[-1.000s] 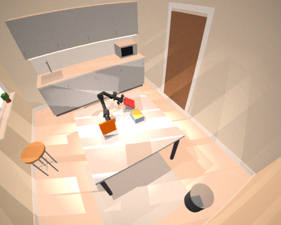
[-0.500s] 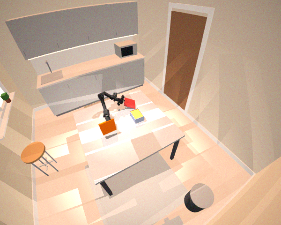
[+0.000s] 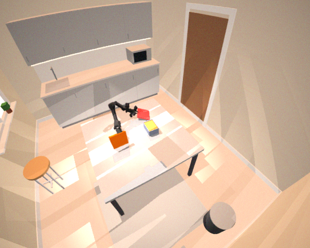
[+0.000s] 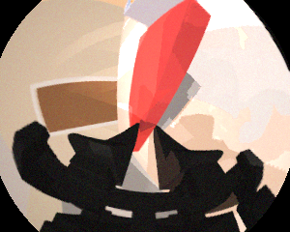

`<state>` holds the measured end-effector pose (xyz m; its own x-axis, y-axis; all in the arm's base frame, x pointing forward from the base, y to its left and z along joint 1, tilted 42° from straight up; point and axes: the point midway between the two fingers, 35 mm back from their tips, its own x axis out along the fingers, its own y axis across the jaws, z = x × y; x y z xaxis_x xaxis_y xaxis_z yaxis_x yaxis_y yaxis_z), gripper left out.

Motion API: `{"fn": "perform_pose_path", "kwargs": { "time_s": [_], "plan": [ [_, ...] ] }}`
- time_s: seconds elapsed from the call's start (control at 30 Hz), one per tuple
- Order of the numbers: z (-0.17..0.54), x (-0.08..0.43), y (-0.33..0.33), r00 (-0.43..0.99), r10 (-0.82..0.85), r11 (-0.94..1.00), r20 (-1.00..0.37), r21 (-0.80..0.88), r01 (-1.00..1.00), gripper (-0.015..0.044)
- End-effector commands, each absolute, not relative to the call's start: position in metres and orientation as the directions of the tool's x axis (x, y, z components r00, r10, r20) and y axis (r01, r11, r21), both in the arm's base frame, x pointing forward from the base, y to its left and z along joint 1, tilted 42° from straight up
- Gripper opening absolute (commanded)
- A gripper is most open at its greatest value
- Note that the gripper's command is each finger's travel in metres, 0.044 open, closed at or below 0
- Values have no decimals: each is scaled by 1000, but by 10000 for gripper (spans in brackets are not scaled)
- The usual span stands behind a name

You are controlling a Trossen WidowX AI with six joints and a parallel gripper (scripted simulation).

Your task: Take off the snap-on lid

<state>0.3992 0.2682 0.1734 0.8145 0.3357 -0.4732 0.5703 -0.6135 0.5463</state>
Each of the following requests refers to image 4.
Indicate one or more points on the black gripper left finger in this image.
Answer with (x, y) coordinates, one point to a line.
(116, 151)

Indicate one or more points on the red rectangular lid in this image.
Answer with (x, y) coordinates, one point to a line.
(164, 55)

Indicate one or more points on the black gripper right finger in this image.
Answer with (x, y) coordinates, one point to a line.
(173, 159)

